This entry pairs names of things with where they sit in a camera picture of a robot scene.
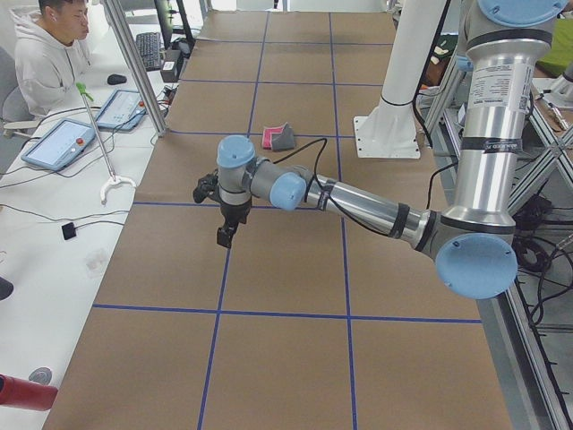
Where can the long reacher stick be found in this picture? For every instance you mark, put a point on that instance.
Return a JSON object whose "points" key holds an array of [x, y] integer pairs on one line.
{"points": [[114, 180]]}

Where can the black computer mouse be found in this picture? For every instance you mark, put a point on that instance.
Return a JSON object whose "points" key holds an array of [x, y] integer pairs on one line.
{"points": [[116, 79]]}

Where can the teach pendant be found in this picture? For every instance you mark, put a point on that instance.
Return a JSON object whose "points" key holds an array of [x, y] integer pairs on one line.
{"points": [[122, 111], [60, 146]]}

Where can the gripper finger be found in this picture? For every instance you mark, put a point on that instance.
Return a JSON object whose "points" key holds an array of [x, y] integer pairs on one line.
{"points": [[225, 235]]}

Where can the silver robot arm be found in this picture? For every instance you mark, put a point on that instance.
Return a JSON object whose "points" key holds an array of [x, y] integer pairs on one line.
{"points": [[469, 242]]}

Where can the near teach pendant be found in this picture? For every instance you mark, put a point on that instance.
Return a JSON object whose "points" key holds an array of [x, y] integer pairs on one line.
{"points": [[60, 146]]}

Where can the seated person grey hoodie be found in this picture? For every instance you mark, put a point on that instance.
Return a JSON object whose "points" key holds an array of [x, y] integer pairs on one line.
{"points": [[51, 51]]}

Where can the aluminium frame post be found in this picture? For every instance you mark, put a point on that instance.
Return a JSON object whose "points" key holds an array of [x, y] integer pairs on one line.
{"points": [[125, 40]]}

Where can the red cylinder bottle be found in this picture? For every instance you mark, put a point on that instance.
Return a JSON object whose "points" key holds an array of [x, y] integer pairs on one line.
{"points": [[23, 394]]}

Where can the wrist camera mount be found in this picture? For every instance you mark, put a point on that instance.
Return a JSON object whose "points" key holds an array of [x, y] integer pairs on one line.
{"points": [[207, 188]]}

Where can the far teach pendant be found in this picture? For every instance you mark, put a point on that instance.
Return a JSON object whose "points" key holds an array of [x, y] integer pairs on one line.
{"points": [[122, 111]]}

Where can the black keyboard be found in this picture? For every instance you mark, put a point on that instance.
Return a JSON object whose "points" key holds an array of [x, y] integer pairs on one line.
{"points": [[148, 45]]}

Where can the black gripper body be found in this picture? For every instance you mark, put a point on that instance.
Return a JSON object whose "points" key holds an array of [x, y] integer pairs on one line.
{"points": [[235, 210]]}

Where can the pink towel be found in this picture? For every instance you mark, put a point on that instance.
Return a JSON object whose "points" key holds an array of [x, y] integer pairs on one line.
{"points": [[278, 138]]}

